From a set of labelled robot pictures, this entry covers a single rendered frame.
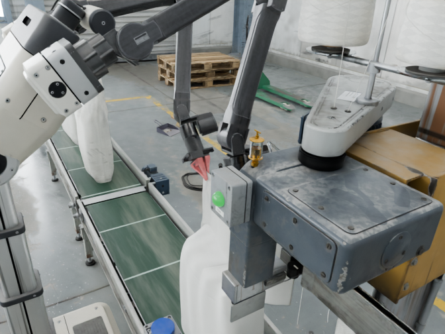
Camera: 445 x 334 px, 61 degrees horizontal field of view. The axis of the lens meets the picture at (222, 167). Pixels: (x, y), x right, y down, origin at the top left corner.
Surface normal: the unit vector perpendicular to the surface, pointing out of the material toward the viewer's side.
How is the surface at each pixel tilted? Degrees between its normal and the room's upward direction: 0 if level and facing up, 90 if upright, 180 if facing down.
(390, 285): 90
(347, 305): 90
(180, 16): 79
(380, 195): 0
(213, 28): 90
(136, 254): 0
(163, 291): 0
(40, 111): 90
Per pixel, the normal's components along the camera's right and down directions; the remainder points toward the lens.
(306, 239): -0.86, 0.20
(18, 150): 0.11, 0.78
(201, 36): 0.52, 0.38
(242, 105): 0.36, 0.07
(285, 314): 0.04, -0.90
